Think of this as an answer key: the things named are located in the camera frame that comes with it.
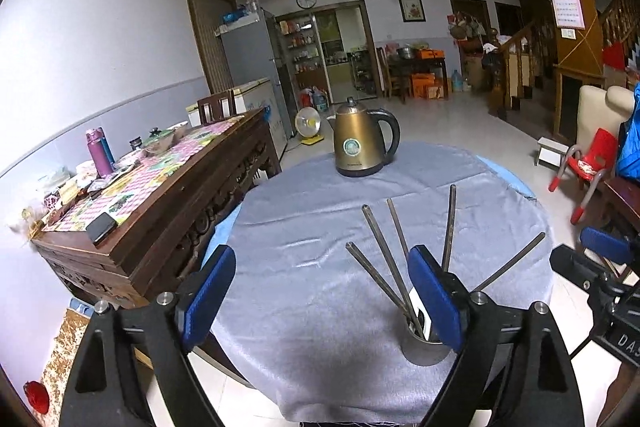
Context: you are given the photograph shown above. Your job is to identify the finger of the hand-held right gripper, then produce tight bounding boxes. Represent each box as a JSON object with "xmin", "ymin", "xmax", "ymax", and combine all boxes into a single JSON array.
[
  {"xmin": 580, "ymin": 227, "xmax": 633, "ymax": 265},
  {"xmin": 549, "ymin": 244, "xmax": 631, "ymax": 308}
]

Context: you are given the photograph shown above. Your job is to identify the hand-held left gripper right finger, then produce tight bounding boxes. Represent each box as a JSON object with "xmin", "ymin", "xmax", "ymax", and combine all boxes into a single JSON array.
[{"xmin": 407, "ymin": 244, "xmax": 586, "ymax": 427}]

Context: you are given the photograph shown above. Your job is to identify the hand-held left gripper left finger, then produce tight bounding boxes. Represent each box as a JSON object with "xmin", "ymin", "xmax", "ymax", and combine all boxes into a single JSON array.
[{"xmin": 59, "ymin": 244, "xmax": 237, "ymax": 427}]

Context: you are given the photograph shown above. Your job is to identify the metal utensil holder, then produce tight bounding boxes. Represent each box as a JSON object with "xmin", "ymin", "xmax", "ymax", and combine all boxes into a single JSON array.
[{"xmin": 400, "ymin": 287, "xmax": 453, "ymax": 367}]

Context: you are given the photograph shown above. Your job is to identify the dark chopstick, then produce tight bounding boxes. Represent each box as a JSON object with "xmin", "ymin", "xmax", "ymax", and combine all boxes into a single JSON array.
[
  {"xmin": 440, "ymin": 184, "xmax": 457, "ymax": 273},
  {"xmin": 345, "ymin": 242, "xmax": 418, "ymax": 333},
  {"xmin": 386, "ymin": 199, "xmax": 413, "ymax": 258},
  {"xmin": 361, "ymin": 205, "xmax": 426, "ymax": 338},
  {"xmin": 470, "ymin": 232, "xmax": 547, "ymax": 294}
]

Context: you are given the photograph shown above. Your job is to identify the person's right forearm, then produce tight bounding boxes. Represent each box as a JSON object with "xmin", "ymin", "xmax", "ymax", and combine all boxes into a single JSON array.
[{"xmin": 597, "ymin": 359, "xmax": 640, "ymax": 427}]

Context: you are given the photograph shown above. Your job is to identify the carved wooden sideboard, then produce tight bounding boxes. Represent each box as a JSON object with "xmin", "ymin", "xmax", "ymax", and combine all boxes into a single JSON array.
[{"xmin": 31, "ymin": 107, "xmax": 283, "ymax": 310}]

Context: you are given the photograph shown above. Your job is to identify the red child chair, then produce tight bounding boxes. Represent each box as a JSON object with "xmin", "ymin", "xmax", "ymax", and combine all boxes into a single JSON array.
[{"xmin": 549, "ymin": 128, "xmax": 620, "ymax": 225}]

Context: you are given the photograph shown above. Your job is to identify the blue bag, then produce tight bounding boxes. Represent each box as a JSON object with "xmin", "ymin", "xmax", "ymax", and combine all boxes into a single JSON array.
[{"xmin": 615, "ymin": 82, "xmax": 640, "ymax": 182}]

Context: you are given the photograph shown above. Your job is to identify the white step stool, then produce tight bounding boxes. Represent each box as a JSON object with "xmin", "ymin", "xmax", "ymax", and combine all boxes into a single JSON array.
[{"xmin": 534, "ymin": 137, "xmax": 571, "ymax": 170}]

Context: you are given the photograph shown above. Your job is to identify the blue tablecloth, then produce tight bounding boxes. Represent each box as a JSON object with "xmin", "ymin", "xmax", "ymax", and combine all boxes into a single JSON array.
[{"xmin": 209, "ymin": 153, "xmax": 537, "ymax": 258}]

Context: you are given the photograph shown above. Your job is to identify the grey tablecloth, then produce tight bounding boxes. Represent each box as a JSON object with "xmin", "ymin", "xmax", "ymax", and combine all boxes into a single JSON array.
[{"xmin": 210, "ymin": 141, "xmax": 555, "ymax": 425}]

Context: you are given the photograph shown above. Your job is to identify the beige armchair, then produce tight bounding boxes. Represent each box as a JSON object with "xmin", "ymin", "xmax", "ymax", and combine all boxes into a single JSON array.
[{"xmin": 575, "ymin": 84, "xmax": 638, "ymax": 188}]

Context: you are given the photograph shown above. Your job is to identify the black phone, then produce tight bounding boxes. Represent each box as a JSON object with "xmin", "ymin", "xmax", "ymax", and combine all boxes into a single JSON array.
[{"xmin": 86, "ymin": 213, "xmax": 118, "ymax": 244}]

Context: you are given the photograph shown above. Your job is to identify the patterned table mat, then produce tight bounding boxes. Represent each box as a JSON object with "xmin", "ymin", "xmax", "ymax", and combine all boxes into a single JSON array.
[{"xmin": 42, "ymin": 114, "xmax": 251, "ymax": 233}]

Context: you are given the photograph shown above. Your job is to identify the yellow patterned rug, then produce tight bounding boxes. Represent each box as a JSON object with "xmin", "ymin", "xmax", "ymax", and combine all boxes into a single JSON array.
[{"xmin": 42, "ymin": 309, "xmax": 96, "ymax": 408}]

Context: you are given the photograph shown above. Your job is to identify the pot with glass lid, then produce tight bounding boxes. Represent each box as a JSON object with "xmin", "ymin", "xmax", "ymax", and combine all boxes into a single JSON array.
[{"xmin": 142, "ymin": 127, "xmax": 176, "ymax": 152}]

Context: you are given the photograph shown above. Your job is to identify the gold electric kettle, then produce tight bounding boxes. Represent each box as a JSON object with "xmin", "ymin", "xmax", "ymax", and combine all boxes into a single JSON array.
[{"xmin": 327, "ymin": 97, "xmax": 401, "ymax": 178}]

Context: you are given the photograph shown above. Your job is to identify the pink bottle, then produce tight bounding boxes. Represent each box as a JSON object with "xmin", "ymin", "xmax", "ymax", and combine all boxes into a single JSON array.
[{"xmin": 85, "ymin": 129, "xmax": 115, "ymax": 178}]

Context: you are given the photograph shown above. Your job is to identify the clear snack bags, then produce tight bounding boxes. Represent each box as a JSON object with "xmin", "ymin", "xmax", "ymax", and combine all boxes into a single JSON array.
[{"xmin": 5, "ymin": 164, "xmax": 96, "ymax": 228}]

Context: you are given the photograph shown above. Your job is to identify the red hanging decoration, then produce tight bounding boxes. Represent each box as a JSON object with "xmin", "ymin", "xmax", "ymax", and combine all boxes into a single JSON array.
[{"xmin": 602, "ymin": 42, "xmax": 628, "ymax": 72}]

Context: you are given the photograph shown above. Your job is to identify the round fan heater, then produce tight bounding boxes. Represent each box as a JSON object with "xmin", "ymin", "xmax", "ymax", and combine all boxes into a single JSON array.
[{"xmin": 294, "ymin": 108, "xmax": 323, "ymax": 145}]

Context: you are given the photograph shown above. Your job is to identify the red round object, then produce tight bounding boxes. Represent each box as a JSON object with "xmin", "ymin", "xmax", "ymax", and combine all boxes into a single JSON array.
[{"xmin": 24, "ymin": 381, "xmax": 50, "ymax": 413}]

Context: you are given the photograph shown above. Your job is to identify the white chest freezer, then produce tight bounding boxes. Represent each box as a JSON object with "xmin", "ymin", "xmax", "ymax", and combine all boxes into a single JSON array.
[{"xmin": 186, "ymin": 78, "xmax": 288, "ymax": 148}]

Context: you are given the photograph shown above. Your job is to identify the wooden stair railing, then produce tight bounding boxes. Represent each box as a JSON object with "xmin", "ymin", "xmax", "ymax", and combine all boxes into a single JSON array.
[{"xmin": 487, "ymin": 22, "xmax": 556, "ymax": 118}]

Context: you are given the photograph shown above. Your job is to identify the orange cardboard box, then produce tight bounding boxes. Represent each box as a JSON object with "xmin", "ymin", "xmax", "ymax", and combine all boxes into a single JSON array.
[{"xmin": 411, "ymin": 73, "xmax": 447, "ymax": 100}]

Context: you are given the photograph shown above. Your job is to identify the dark wooden table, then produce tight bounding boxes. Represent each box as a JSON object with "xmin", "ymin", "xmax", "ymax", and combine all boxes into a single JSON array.
[{"xmin": 387, "ymin": 57, "xmax": 451, "ymax": 100}]

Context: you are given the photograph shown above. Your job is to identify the grey fridge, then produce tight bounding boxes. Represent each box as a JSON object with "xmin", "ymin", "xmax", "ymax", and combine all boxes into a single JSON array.
[{"xmin": 215, "ymin": 9, "xmax": 301, "ymax": 140}]

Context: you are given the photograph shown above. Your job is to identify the kitchen shelf cabinet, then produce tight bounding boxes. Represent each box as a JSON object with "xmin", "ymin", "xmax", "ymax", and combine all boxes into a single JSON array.
[{"xmin": 275, "ymin": 2, "xmax": 377, "ymax": 100}]

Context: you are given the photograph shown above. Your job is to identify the wooden door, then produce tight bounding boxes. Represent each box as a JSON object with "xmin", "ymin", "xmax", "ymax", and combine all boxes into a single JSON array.
[{"xmin": 182, "ymin": 0, "xmax": 238, "ymax": 95}]

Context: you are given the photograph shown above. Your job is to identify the framed picture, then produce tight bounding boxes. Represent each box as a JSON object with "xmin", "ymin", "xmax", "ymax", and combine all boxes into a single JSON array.
[{"xmin": 398, "ymin": 0, "xmax": 426, "ymax": 24}]

